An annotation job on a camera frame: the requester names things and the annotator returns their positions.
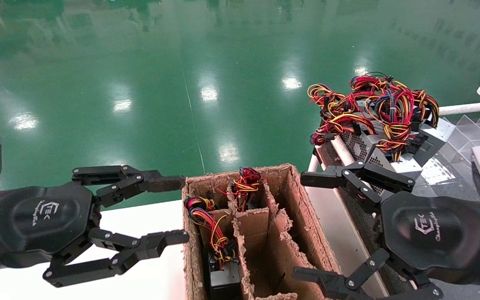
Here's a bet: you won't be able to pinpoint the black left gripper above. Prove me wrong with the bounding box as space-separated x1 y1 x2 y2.
0 165 190 288

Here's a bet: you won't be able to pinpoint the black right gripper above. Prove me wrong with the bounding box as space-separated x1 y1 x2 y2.
292 160 480 300

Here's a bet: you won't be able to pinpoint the grey power supply with wires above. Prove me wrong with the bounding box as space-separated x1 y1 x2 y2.
339 72 457 196

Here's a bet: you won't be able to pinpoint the brown cardboard box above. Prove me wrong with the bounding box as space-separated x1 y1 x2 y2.
181 163 343 300

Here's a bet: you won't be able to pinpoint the cardboard divider insert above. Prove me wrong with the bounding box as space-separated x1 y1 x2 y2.
198 183 311 300

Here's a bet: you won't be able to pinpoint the clear plastic divider sheets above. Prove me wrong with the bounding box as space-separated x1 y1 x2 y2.
421 112 480 186

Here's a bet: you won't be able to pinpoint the short white pipe rail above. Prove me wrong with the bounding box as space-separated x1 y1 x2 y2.
331 135 356 167

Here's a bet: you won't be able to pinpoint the black power supply with wires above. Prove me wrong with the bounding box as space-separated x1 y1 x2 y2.
185 196 243 300

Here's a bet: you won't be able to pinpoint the power supply wire bundle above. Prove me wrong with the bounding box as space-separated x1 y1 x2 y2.
218 167 267 212

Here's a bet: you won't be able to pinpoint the red yellow wire bundle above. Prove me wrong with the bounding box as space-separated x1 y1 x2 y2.
307 82 376 147

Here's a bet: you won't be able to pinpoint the long white pipe rail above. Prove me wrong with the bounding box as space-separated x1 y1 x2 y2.
437 100 480 117

